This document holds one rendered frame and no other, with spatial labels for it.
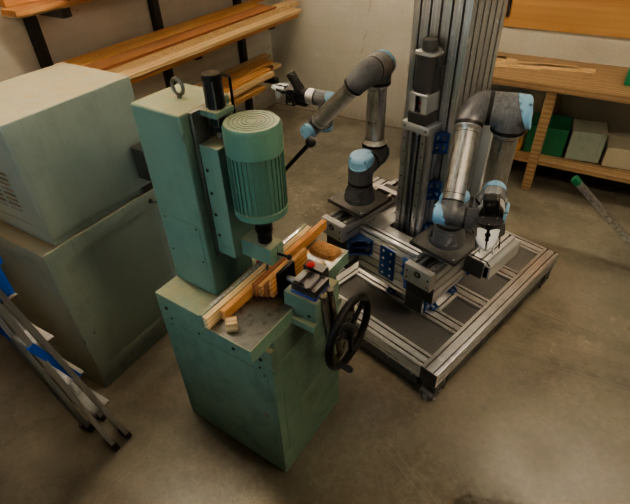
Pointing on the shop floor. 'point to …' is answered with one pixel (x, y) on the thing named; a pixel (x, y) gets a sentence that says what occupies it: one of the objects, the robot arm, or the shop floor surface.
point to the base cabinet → (257, 391)
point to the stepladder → (36, 342)
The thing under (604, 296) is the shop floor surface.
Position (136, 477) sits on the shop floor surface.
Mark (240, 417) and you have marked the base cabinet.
